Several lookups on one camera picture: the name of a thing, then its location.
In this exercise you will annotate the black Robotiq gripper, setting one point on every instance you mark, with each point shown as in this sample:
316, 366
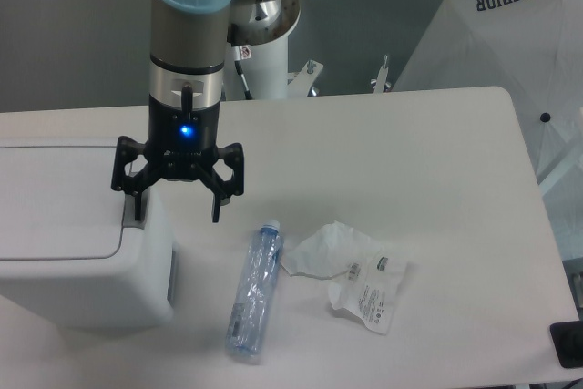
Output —
180, 146

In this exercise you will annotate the white trash can lid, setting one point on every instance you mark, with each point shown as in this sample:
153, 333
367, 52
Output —
57, 204

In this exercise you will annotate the grey trash can push button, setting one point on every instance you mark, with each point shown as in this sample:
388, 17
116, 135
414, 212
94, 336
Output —
133, 213

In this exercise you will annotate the white trash can body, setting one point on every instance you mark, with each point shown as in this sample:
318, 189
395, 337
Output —
132, 288

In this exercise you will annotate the crushed clear plastic bottle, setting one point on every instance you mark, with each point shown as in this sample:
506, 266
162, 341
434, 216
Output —
251, 308

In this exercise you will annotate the crumpled white tissue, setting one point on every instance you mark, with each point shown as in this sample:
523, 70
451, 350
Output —
329, 252

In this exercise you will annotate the clear printed plastic wrapper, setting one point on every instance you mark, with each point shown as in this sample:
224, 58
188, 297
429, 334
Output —
368, 290

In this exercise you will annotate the white Superior umbrella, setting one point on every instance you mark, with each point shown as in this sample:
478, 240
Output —
533, 50

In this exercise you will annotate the black device at table edge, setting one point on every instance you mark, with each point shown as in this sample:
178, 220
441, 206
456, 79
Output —
567, 339

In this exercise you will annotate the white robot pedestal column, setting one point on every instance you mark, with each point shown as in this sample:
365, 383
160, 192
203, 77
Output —
264, 66

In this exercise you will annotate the white metal base frame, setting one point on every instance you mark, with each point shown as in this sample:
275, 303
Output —
300, 84

